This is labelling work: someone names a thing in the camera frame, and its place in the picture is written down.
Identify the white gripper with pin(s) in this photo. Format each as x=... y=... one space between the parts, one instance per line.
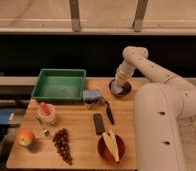
x=123 y=73

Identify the purple bowl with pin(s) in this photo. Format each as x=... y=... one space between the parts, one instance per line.
x=126 y=87

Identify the light blue towel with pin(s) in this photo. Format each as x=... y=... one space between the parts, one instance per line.
x=116 y=90

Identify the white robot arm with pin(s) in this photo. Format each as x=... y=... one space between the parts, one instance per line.
x=157 y=106

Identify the red bowl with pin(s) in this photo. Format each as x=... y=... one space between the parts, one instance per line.
x=104 y=152

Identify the black remote control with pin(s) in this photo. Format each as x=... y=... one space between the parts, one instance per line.
x=99 y=126

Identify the yellow corn cob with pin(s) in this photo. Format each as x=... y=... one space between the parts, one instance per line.
x=111 y=143

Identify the green plastic tray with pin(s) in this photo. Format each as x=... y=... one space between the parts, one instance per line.
x=60 y=85

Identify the clear cup with orange item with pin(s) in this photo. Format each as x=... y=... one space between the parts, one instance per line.
x=46 y=112

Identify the bunch of dark grapes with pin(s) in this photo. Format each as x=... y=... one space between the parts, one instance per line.
x=61 y=142

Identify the small metal object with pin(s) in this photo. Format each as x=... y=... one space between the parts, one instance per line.
x=46 y=132

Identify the red yellow apple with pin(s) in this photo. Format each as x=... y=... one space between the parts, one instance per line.
x=25 y=138

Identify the blue object at left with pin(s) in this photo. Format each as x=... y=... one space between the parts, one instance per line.
x=9 y=116

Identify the black handled knife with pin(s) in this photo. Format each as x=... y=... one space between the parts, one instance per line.
x=109 y=112

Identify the right metal window post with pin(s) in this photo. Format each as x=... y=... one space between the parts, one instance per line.
x=139 y=15

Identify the metal window post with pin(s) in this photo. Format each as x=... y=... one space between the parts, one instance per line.
x=75 y=15
x=139 y=15

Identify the left metal window post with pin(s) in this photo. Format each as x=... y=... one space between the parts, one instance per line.
x=75 y=15

